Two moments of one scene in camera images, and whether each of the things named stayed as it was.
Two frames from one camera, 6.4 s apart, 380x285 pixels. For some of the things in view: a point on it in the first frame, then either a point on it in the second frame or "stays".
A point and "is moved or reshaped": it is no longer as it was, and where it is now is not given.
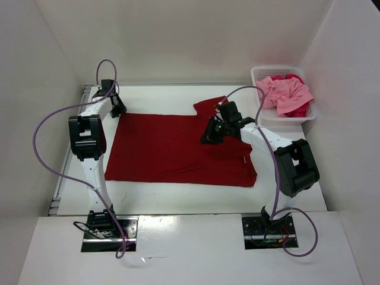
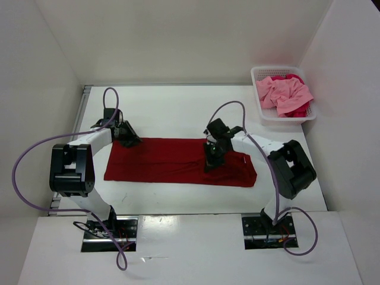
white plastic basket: [288, 100] stays
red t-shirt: [167, 149] is moved or reshaped
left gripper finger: [117, 110] to [130, 142]
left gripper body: [119, 102] to [125, 130]
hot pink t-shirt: [301, 111] stays
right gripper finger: [214, 132] to [213, 161]
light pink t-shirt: [284, 94] stays
